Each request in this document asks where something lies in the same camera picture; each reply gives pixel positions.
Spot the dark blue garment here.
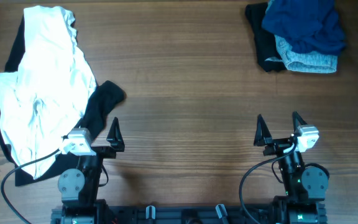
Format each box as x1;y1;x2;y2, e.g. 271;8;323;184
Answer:
262;0;346;55

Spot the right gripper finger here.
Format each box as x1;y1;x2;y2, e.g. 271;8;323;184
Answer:
292;111;307;133
254;114;272;146

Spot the black garment at top right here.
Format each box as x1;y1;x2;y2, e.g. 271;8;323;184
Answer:
245;2;287;72

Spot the right white rail clip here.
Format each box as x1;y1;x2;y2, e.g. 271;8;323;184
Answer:
215;204;229;224

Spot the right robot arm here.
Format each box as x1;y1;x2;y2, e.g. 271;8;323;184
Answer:
254;111;329;223

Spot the left white rail clip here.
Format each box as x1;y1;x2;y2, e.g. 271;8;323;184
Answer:
145;205;156;220

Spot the light grey garment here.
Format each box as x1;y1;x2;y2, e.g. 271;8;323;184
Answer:
265;35;338;73

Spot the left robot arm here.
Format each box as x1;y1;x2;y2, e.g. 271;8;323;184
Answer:
50;118;125;224

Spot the white rail clip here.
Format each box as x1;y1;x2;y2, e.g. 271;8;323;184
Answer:
215;204;229;224
145;205;156;220

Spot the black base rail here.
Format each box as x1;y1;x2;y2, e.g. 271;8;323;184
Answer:
50;203;328;224

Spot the white t-shirt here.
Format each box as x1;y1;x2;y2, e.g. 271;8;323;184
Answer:
0;6;96;179

